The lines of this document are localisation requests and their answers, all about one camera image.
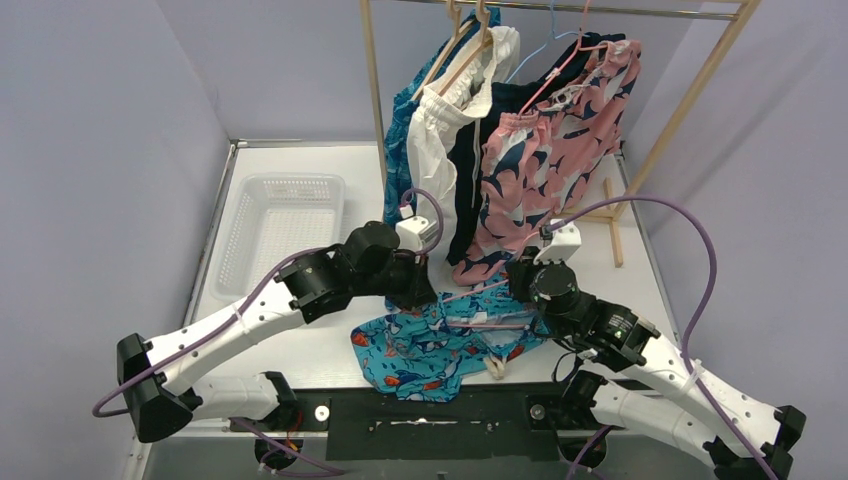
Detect pink plastic hanger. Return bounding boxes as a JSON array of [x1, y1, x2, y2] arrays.
[[444, 273, 527, 330]]

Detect light blue shark shorts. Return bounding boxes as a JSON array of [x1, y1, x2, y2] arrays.
[[350, 284, 547, 403]]

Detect white plastic basket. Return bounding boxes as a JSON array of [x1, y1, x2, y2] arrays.
[[211, 173, 346, 302]]

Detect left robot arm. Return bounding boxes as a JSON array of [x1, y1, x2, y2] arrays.
[[116, 221, 436, 443]]

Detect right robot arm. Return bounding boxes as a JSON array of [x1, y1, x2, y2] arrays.
[[506, 247, 806, 479]]

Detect navy blue shorts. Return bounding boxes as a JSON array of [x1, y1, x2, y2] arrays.
[[447, 51, 590, 266]]

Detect dark teal patterned shorts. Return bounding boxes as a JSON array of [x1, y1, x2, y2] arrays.
[[382, 6, 502, 228]]

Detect pink navy floral shorts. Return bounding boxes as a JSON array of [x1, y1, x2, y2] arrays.
[[451, 33, 642, 286]]

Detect pink hanger of floral shorts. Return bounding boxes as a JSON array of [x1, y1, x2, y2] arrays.
[[518, 0, 602, 115]]

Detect wooden hanger front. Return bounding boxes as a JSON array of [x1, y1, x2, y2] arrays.
[[438, 0, 493, 96]]

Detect wooden hanger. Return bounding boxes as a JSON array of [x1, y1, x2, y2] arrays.
[[411, 0, 473, 101], [438, 0, 493, 96]]

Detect light blue hanger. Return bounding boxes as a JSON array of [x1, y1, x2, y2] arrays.
[[506, 0, 581, 84]]

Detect wooden hanger rear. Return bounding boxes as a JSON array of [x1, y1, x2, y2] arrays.
[[411, 0, 473, 101]]

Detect wooden clothes rack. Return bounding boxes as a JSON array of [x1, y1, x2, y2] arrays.
[[358, 1, 761, 268]]

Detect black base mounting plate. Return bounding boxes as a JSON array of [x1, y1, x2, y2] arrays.
[[247, 383, 589, 461]]

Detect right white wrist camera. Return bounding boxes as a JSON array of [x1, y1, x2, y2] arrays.
[[533, 219, 582, 265]]

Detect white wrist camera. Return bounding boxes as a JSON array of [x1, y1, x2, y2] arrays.
[[395, 204, 440, 254], [533, 219, 582, 265]]

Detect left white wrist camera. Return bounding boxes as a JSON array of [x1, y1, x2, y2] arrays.
[[395, 204, 440, 254]]

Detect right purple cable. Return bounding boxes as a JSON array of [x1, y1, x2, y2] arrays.
[[540, 193, 783, 480]]

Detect white drawstring shorts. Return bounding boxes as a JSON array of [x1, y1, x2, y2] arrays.
[[407, 26, 521, 259]]

